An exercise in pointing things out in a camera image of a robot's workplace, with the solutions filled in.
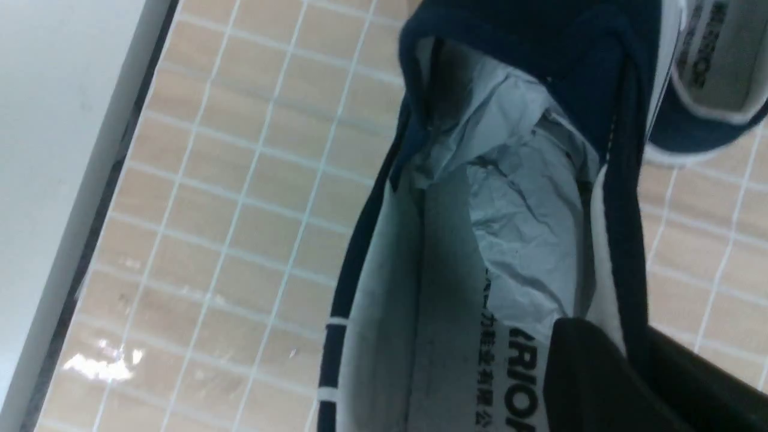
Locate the navy slip-on shoe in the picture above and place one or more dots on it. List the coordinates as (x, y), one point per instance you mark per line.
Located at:
(718, 85)
(508, 200)

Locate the beige tile pattern mat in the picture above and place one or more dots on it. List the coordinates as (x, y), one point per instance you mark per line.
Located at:
(206, 304)

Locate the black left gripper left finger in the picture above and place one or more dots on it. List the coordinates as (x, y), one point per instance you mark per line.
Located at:
(590, 386)

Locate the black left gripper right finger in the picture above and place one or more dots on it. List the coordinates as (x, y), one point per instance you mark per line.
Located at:
(703, 395)

